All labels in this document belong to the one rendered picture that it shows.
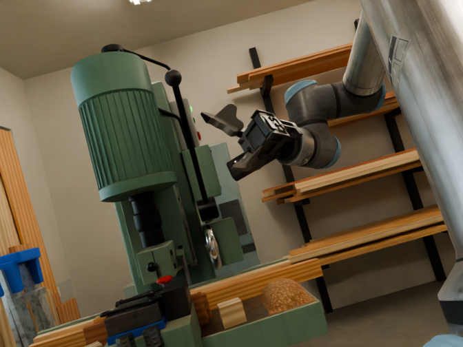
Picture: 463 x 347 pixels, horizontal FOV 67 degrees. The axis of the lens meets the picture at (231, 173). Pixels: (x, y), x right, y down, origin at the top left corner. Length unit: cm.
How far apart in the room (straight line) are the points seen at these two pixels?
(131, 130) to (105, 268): 264
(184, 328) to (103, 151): 40
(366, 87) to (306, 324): 53
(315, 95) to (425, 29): 64
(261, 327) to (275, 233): 246
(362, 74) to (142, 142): 50
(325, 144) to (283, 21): 275
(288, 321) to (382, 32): 53
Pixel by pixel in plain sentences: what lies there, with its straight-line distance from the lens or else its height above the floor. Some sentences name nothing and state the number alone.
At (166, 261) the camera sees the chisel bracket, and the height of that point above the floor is 104.
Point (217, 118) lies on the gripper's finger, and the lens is 73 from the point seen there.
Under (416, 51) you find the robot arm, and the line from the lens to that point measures 28.
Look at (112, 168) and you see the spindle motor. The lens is 78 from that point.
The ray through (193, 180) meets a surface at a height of 121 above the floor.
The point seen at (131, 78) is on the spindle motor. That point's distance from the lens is 82.
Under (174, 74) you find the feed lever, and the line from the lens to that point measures 74.
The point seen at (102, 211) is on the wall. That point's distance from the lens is 332.
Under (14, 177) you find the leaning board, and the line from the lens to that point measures 287.
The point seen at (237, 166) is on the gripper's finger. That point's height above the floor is 118.
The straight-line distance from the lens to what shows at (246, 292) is 84.
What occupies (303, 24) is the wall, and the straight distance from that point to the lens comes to 356.
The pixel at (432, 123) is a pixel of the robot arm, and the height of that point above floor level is 114.
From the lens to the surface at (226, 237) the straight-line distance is 98.
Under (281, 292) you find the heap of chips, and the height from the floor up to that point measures 93.
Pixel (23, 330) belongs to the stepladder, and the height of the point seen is 87.
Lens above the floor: 112
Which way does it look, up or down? 4 degrees up
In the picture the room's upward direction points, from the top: 16 degrees counter-clockwise
